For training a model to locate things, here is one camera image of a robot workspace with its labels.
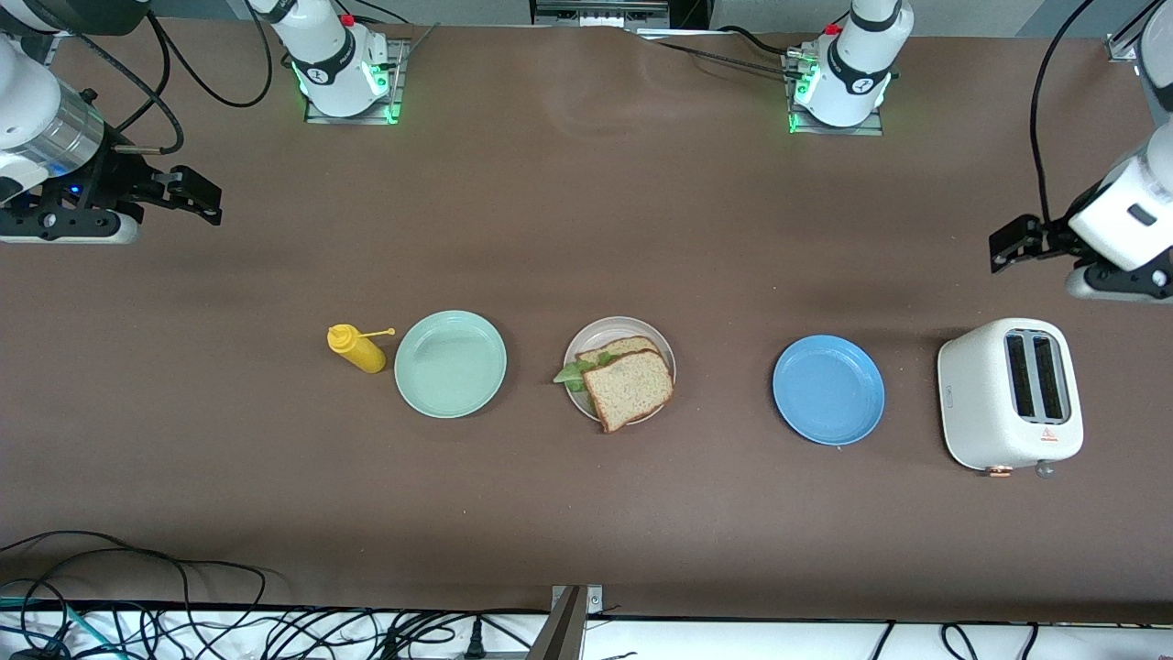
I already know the yellow mustard squeeze bottle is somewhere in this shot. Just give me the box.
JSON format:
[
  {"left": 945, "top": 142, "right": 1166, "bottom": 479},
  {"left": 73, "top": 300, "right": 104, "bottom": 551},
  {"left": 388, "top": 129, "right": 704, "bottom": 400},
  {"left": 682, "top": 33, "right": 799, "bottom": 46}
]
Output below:
[{"left": 326, "top": 323, "right": 398, "bottom": 375}]

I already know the brown bread slice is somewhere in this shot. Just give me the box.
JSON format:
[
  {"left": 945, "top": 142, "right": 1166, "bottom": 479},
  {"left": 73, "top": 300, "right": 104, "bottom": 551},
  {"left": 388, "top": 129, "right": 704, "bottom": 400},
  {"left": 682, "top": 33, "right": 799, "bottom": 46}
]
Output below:
[
  {"left": 582, "top": 349, "right": 675, "bottom": 435},
  {"left": 575, "top": 335, "right": 663, "bottom": 369}
]

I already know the green lettuce leaf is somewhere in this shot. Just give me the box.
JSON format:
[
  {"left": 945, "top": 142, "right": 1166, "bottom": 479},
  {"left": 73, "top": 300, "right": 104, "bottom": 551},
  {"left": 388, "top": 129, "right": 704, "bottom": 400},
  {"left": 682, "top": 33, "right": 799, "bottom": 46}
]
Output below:
[{"left": 552, "top": 353, "right": 615, "bottom": 394}]

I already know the blue plate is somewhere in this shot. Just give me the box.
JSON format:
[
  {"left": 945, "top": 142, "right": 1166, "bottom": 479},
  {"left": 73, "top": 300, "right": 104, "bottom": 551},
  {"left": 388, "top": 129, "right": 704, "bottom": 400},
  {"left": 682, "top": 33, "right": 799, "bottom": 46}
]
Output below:
[{"left": 773, "top": 335, "right": 886, "bottom": 447}]

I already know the mint green plate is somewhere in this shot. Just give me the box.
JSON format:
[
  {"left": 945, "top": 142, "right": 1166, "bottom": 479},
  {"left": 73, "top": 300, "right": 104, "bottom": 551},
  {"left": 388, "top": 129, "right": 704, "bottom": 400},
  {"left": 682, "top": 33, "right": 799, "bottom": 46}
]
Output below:
[{"left": 394, "top": 310, "right": 508, "bottom": 420}]

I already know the beige plate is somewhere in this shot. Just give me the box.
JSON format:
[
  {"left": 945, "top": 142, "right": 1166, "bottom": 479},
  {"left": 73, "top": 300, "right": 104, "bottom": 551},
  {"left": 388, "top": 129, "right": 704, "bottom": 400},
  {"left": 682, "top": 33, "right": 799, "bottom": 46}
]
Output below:
[{"left": 563, "top": 316, "right": 677, "bottom": 426}]

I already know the white two-slot toaster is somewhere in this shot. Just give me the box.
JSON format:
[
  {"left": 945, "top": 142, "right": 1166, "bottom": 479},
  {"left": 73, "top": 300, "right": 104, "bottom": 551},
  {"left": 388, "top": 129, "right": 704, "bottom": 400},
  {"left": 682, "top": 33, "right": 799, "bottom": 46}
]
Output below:
[{"left": 936, "top": 317, "right": 1086, "bottom": 479}]

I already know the black metal device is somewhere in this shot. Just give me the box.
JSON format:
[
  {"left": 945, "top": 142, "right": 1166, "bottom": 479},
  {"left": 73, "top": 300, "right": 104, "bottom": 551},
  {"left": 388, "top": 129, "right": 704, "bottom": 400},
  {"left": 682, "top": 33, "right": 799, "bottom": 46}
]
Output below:
[{"left": 530, "top": 0, "right": 673, "bottom": 29}]

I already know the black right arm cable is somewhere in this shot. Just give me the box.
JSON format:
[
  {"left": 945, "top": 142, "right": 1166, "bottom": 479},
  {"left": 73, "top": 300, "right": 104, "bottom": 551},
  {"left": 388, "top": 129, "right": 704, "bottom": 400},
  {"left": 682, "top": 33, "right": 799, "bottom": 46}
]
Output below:
[{"left": 50, "top": 0, "right": 275, "bottom": 156}]

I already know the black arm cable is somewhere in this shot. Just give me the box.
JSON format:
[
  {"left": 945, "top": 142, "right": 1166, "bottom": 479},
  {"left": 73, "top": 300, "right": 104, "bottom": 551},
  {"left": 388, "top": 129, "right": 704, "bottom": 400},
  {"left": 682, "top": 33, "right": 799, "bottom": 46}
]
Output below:
[
  {"left": 1029, "top": 0, "right": 1098, "bottom": 226},
  {"left": 50, "top": 0, "right": 275, "bottom": 156}
]

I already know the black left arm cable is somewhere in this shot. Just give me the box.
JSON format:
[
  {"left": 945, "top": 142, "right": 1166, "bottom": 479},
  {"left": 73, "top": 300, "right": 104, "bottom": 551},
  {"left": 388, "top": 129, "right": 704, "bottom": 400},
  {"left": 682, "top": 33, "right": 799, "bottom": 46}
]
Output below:
[{"left": 1029, "top": 0, "right": 1098, "bottom": 226}]

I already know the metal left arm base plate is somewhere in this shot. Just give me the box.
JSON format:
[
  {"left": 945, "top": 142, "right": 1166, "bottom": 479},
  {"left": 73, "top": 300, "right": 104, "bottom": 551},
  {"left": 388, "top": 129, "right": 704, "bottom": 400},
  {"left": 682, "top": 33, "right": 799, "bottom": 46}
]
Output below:
[{"left": 784, "top": 50, "right": 886, "bottom": 138}]

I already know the aluminium frame profile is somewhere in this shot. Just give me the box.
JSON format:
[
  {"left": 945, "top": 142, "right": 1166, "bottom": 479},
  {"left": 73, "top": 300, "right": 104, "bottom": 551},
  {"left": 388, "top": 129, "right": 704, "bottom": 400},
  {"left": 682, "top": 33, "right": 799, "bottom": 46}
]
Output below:
[{"left": 1103, "top": 0, "right": 1173, "bottom": 63}]

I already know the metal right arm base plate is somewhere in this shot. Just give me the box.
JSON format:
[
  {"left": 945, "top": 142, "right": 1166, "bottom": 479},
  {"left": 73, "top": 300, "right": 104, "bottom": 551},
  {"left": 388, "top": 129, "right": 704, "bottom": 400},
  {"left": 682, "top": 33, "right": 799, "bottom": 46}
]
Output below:
[{"left": 304, "top": 37, "right": 410, "bottom": 126}]

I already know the long black floor cable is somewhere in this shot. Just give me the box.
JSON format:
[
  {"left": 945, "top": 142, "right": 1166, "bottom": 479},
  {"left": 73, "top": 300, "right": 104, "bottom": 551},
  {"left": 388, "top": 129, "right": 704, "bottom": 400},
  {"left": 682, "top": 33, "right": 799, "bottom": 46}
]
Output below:
[{"left": 0, "top": 529, "right": 269, "bottom": 660}]

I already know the black table cable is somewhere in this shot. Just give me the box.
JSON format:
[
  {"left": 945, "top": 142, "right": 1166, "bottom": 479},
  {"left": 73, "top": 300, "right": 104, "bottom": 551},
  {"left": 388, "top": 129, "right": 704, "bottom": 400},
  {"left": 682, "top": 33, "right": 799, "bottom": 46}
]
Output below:
[{"left": 632, "top": 26, "right": 809, "bottom": 80}]

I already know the teal floor cable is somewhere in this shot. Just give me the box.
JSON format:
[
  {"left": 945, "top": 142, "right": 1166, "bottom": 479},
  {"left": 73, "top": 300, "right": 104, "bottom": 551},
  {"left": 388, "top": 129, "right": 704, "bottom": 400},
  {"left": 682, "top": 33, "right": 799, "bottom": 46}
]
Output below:
[{"left": 0, "top": 596, "right": 104, "bottom": 660}]

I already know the metal bracket post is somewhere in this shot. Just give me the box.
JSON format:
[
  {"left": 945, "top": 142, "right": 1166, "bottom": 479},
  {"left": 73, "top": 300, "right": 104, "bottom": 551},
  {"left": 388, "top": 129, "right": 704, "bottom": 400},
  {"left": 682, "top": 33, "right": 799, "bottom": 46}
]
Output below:
[{"left": 526, "top": 584, "right": 606, "bottom": 660}]

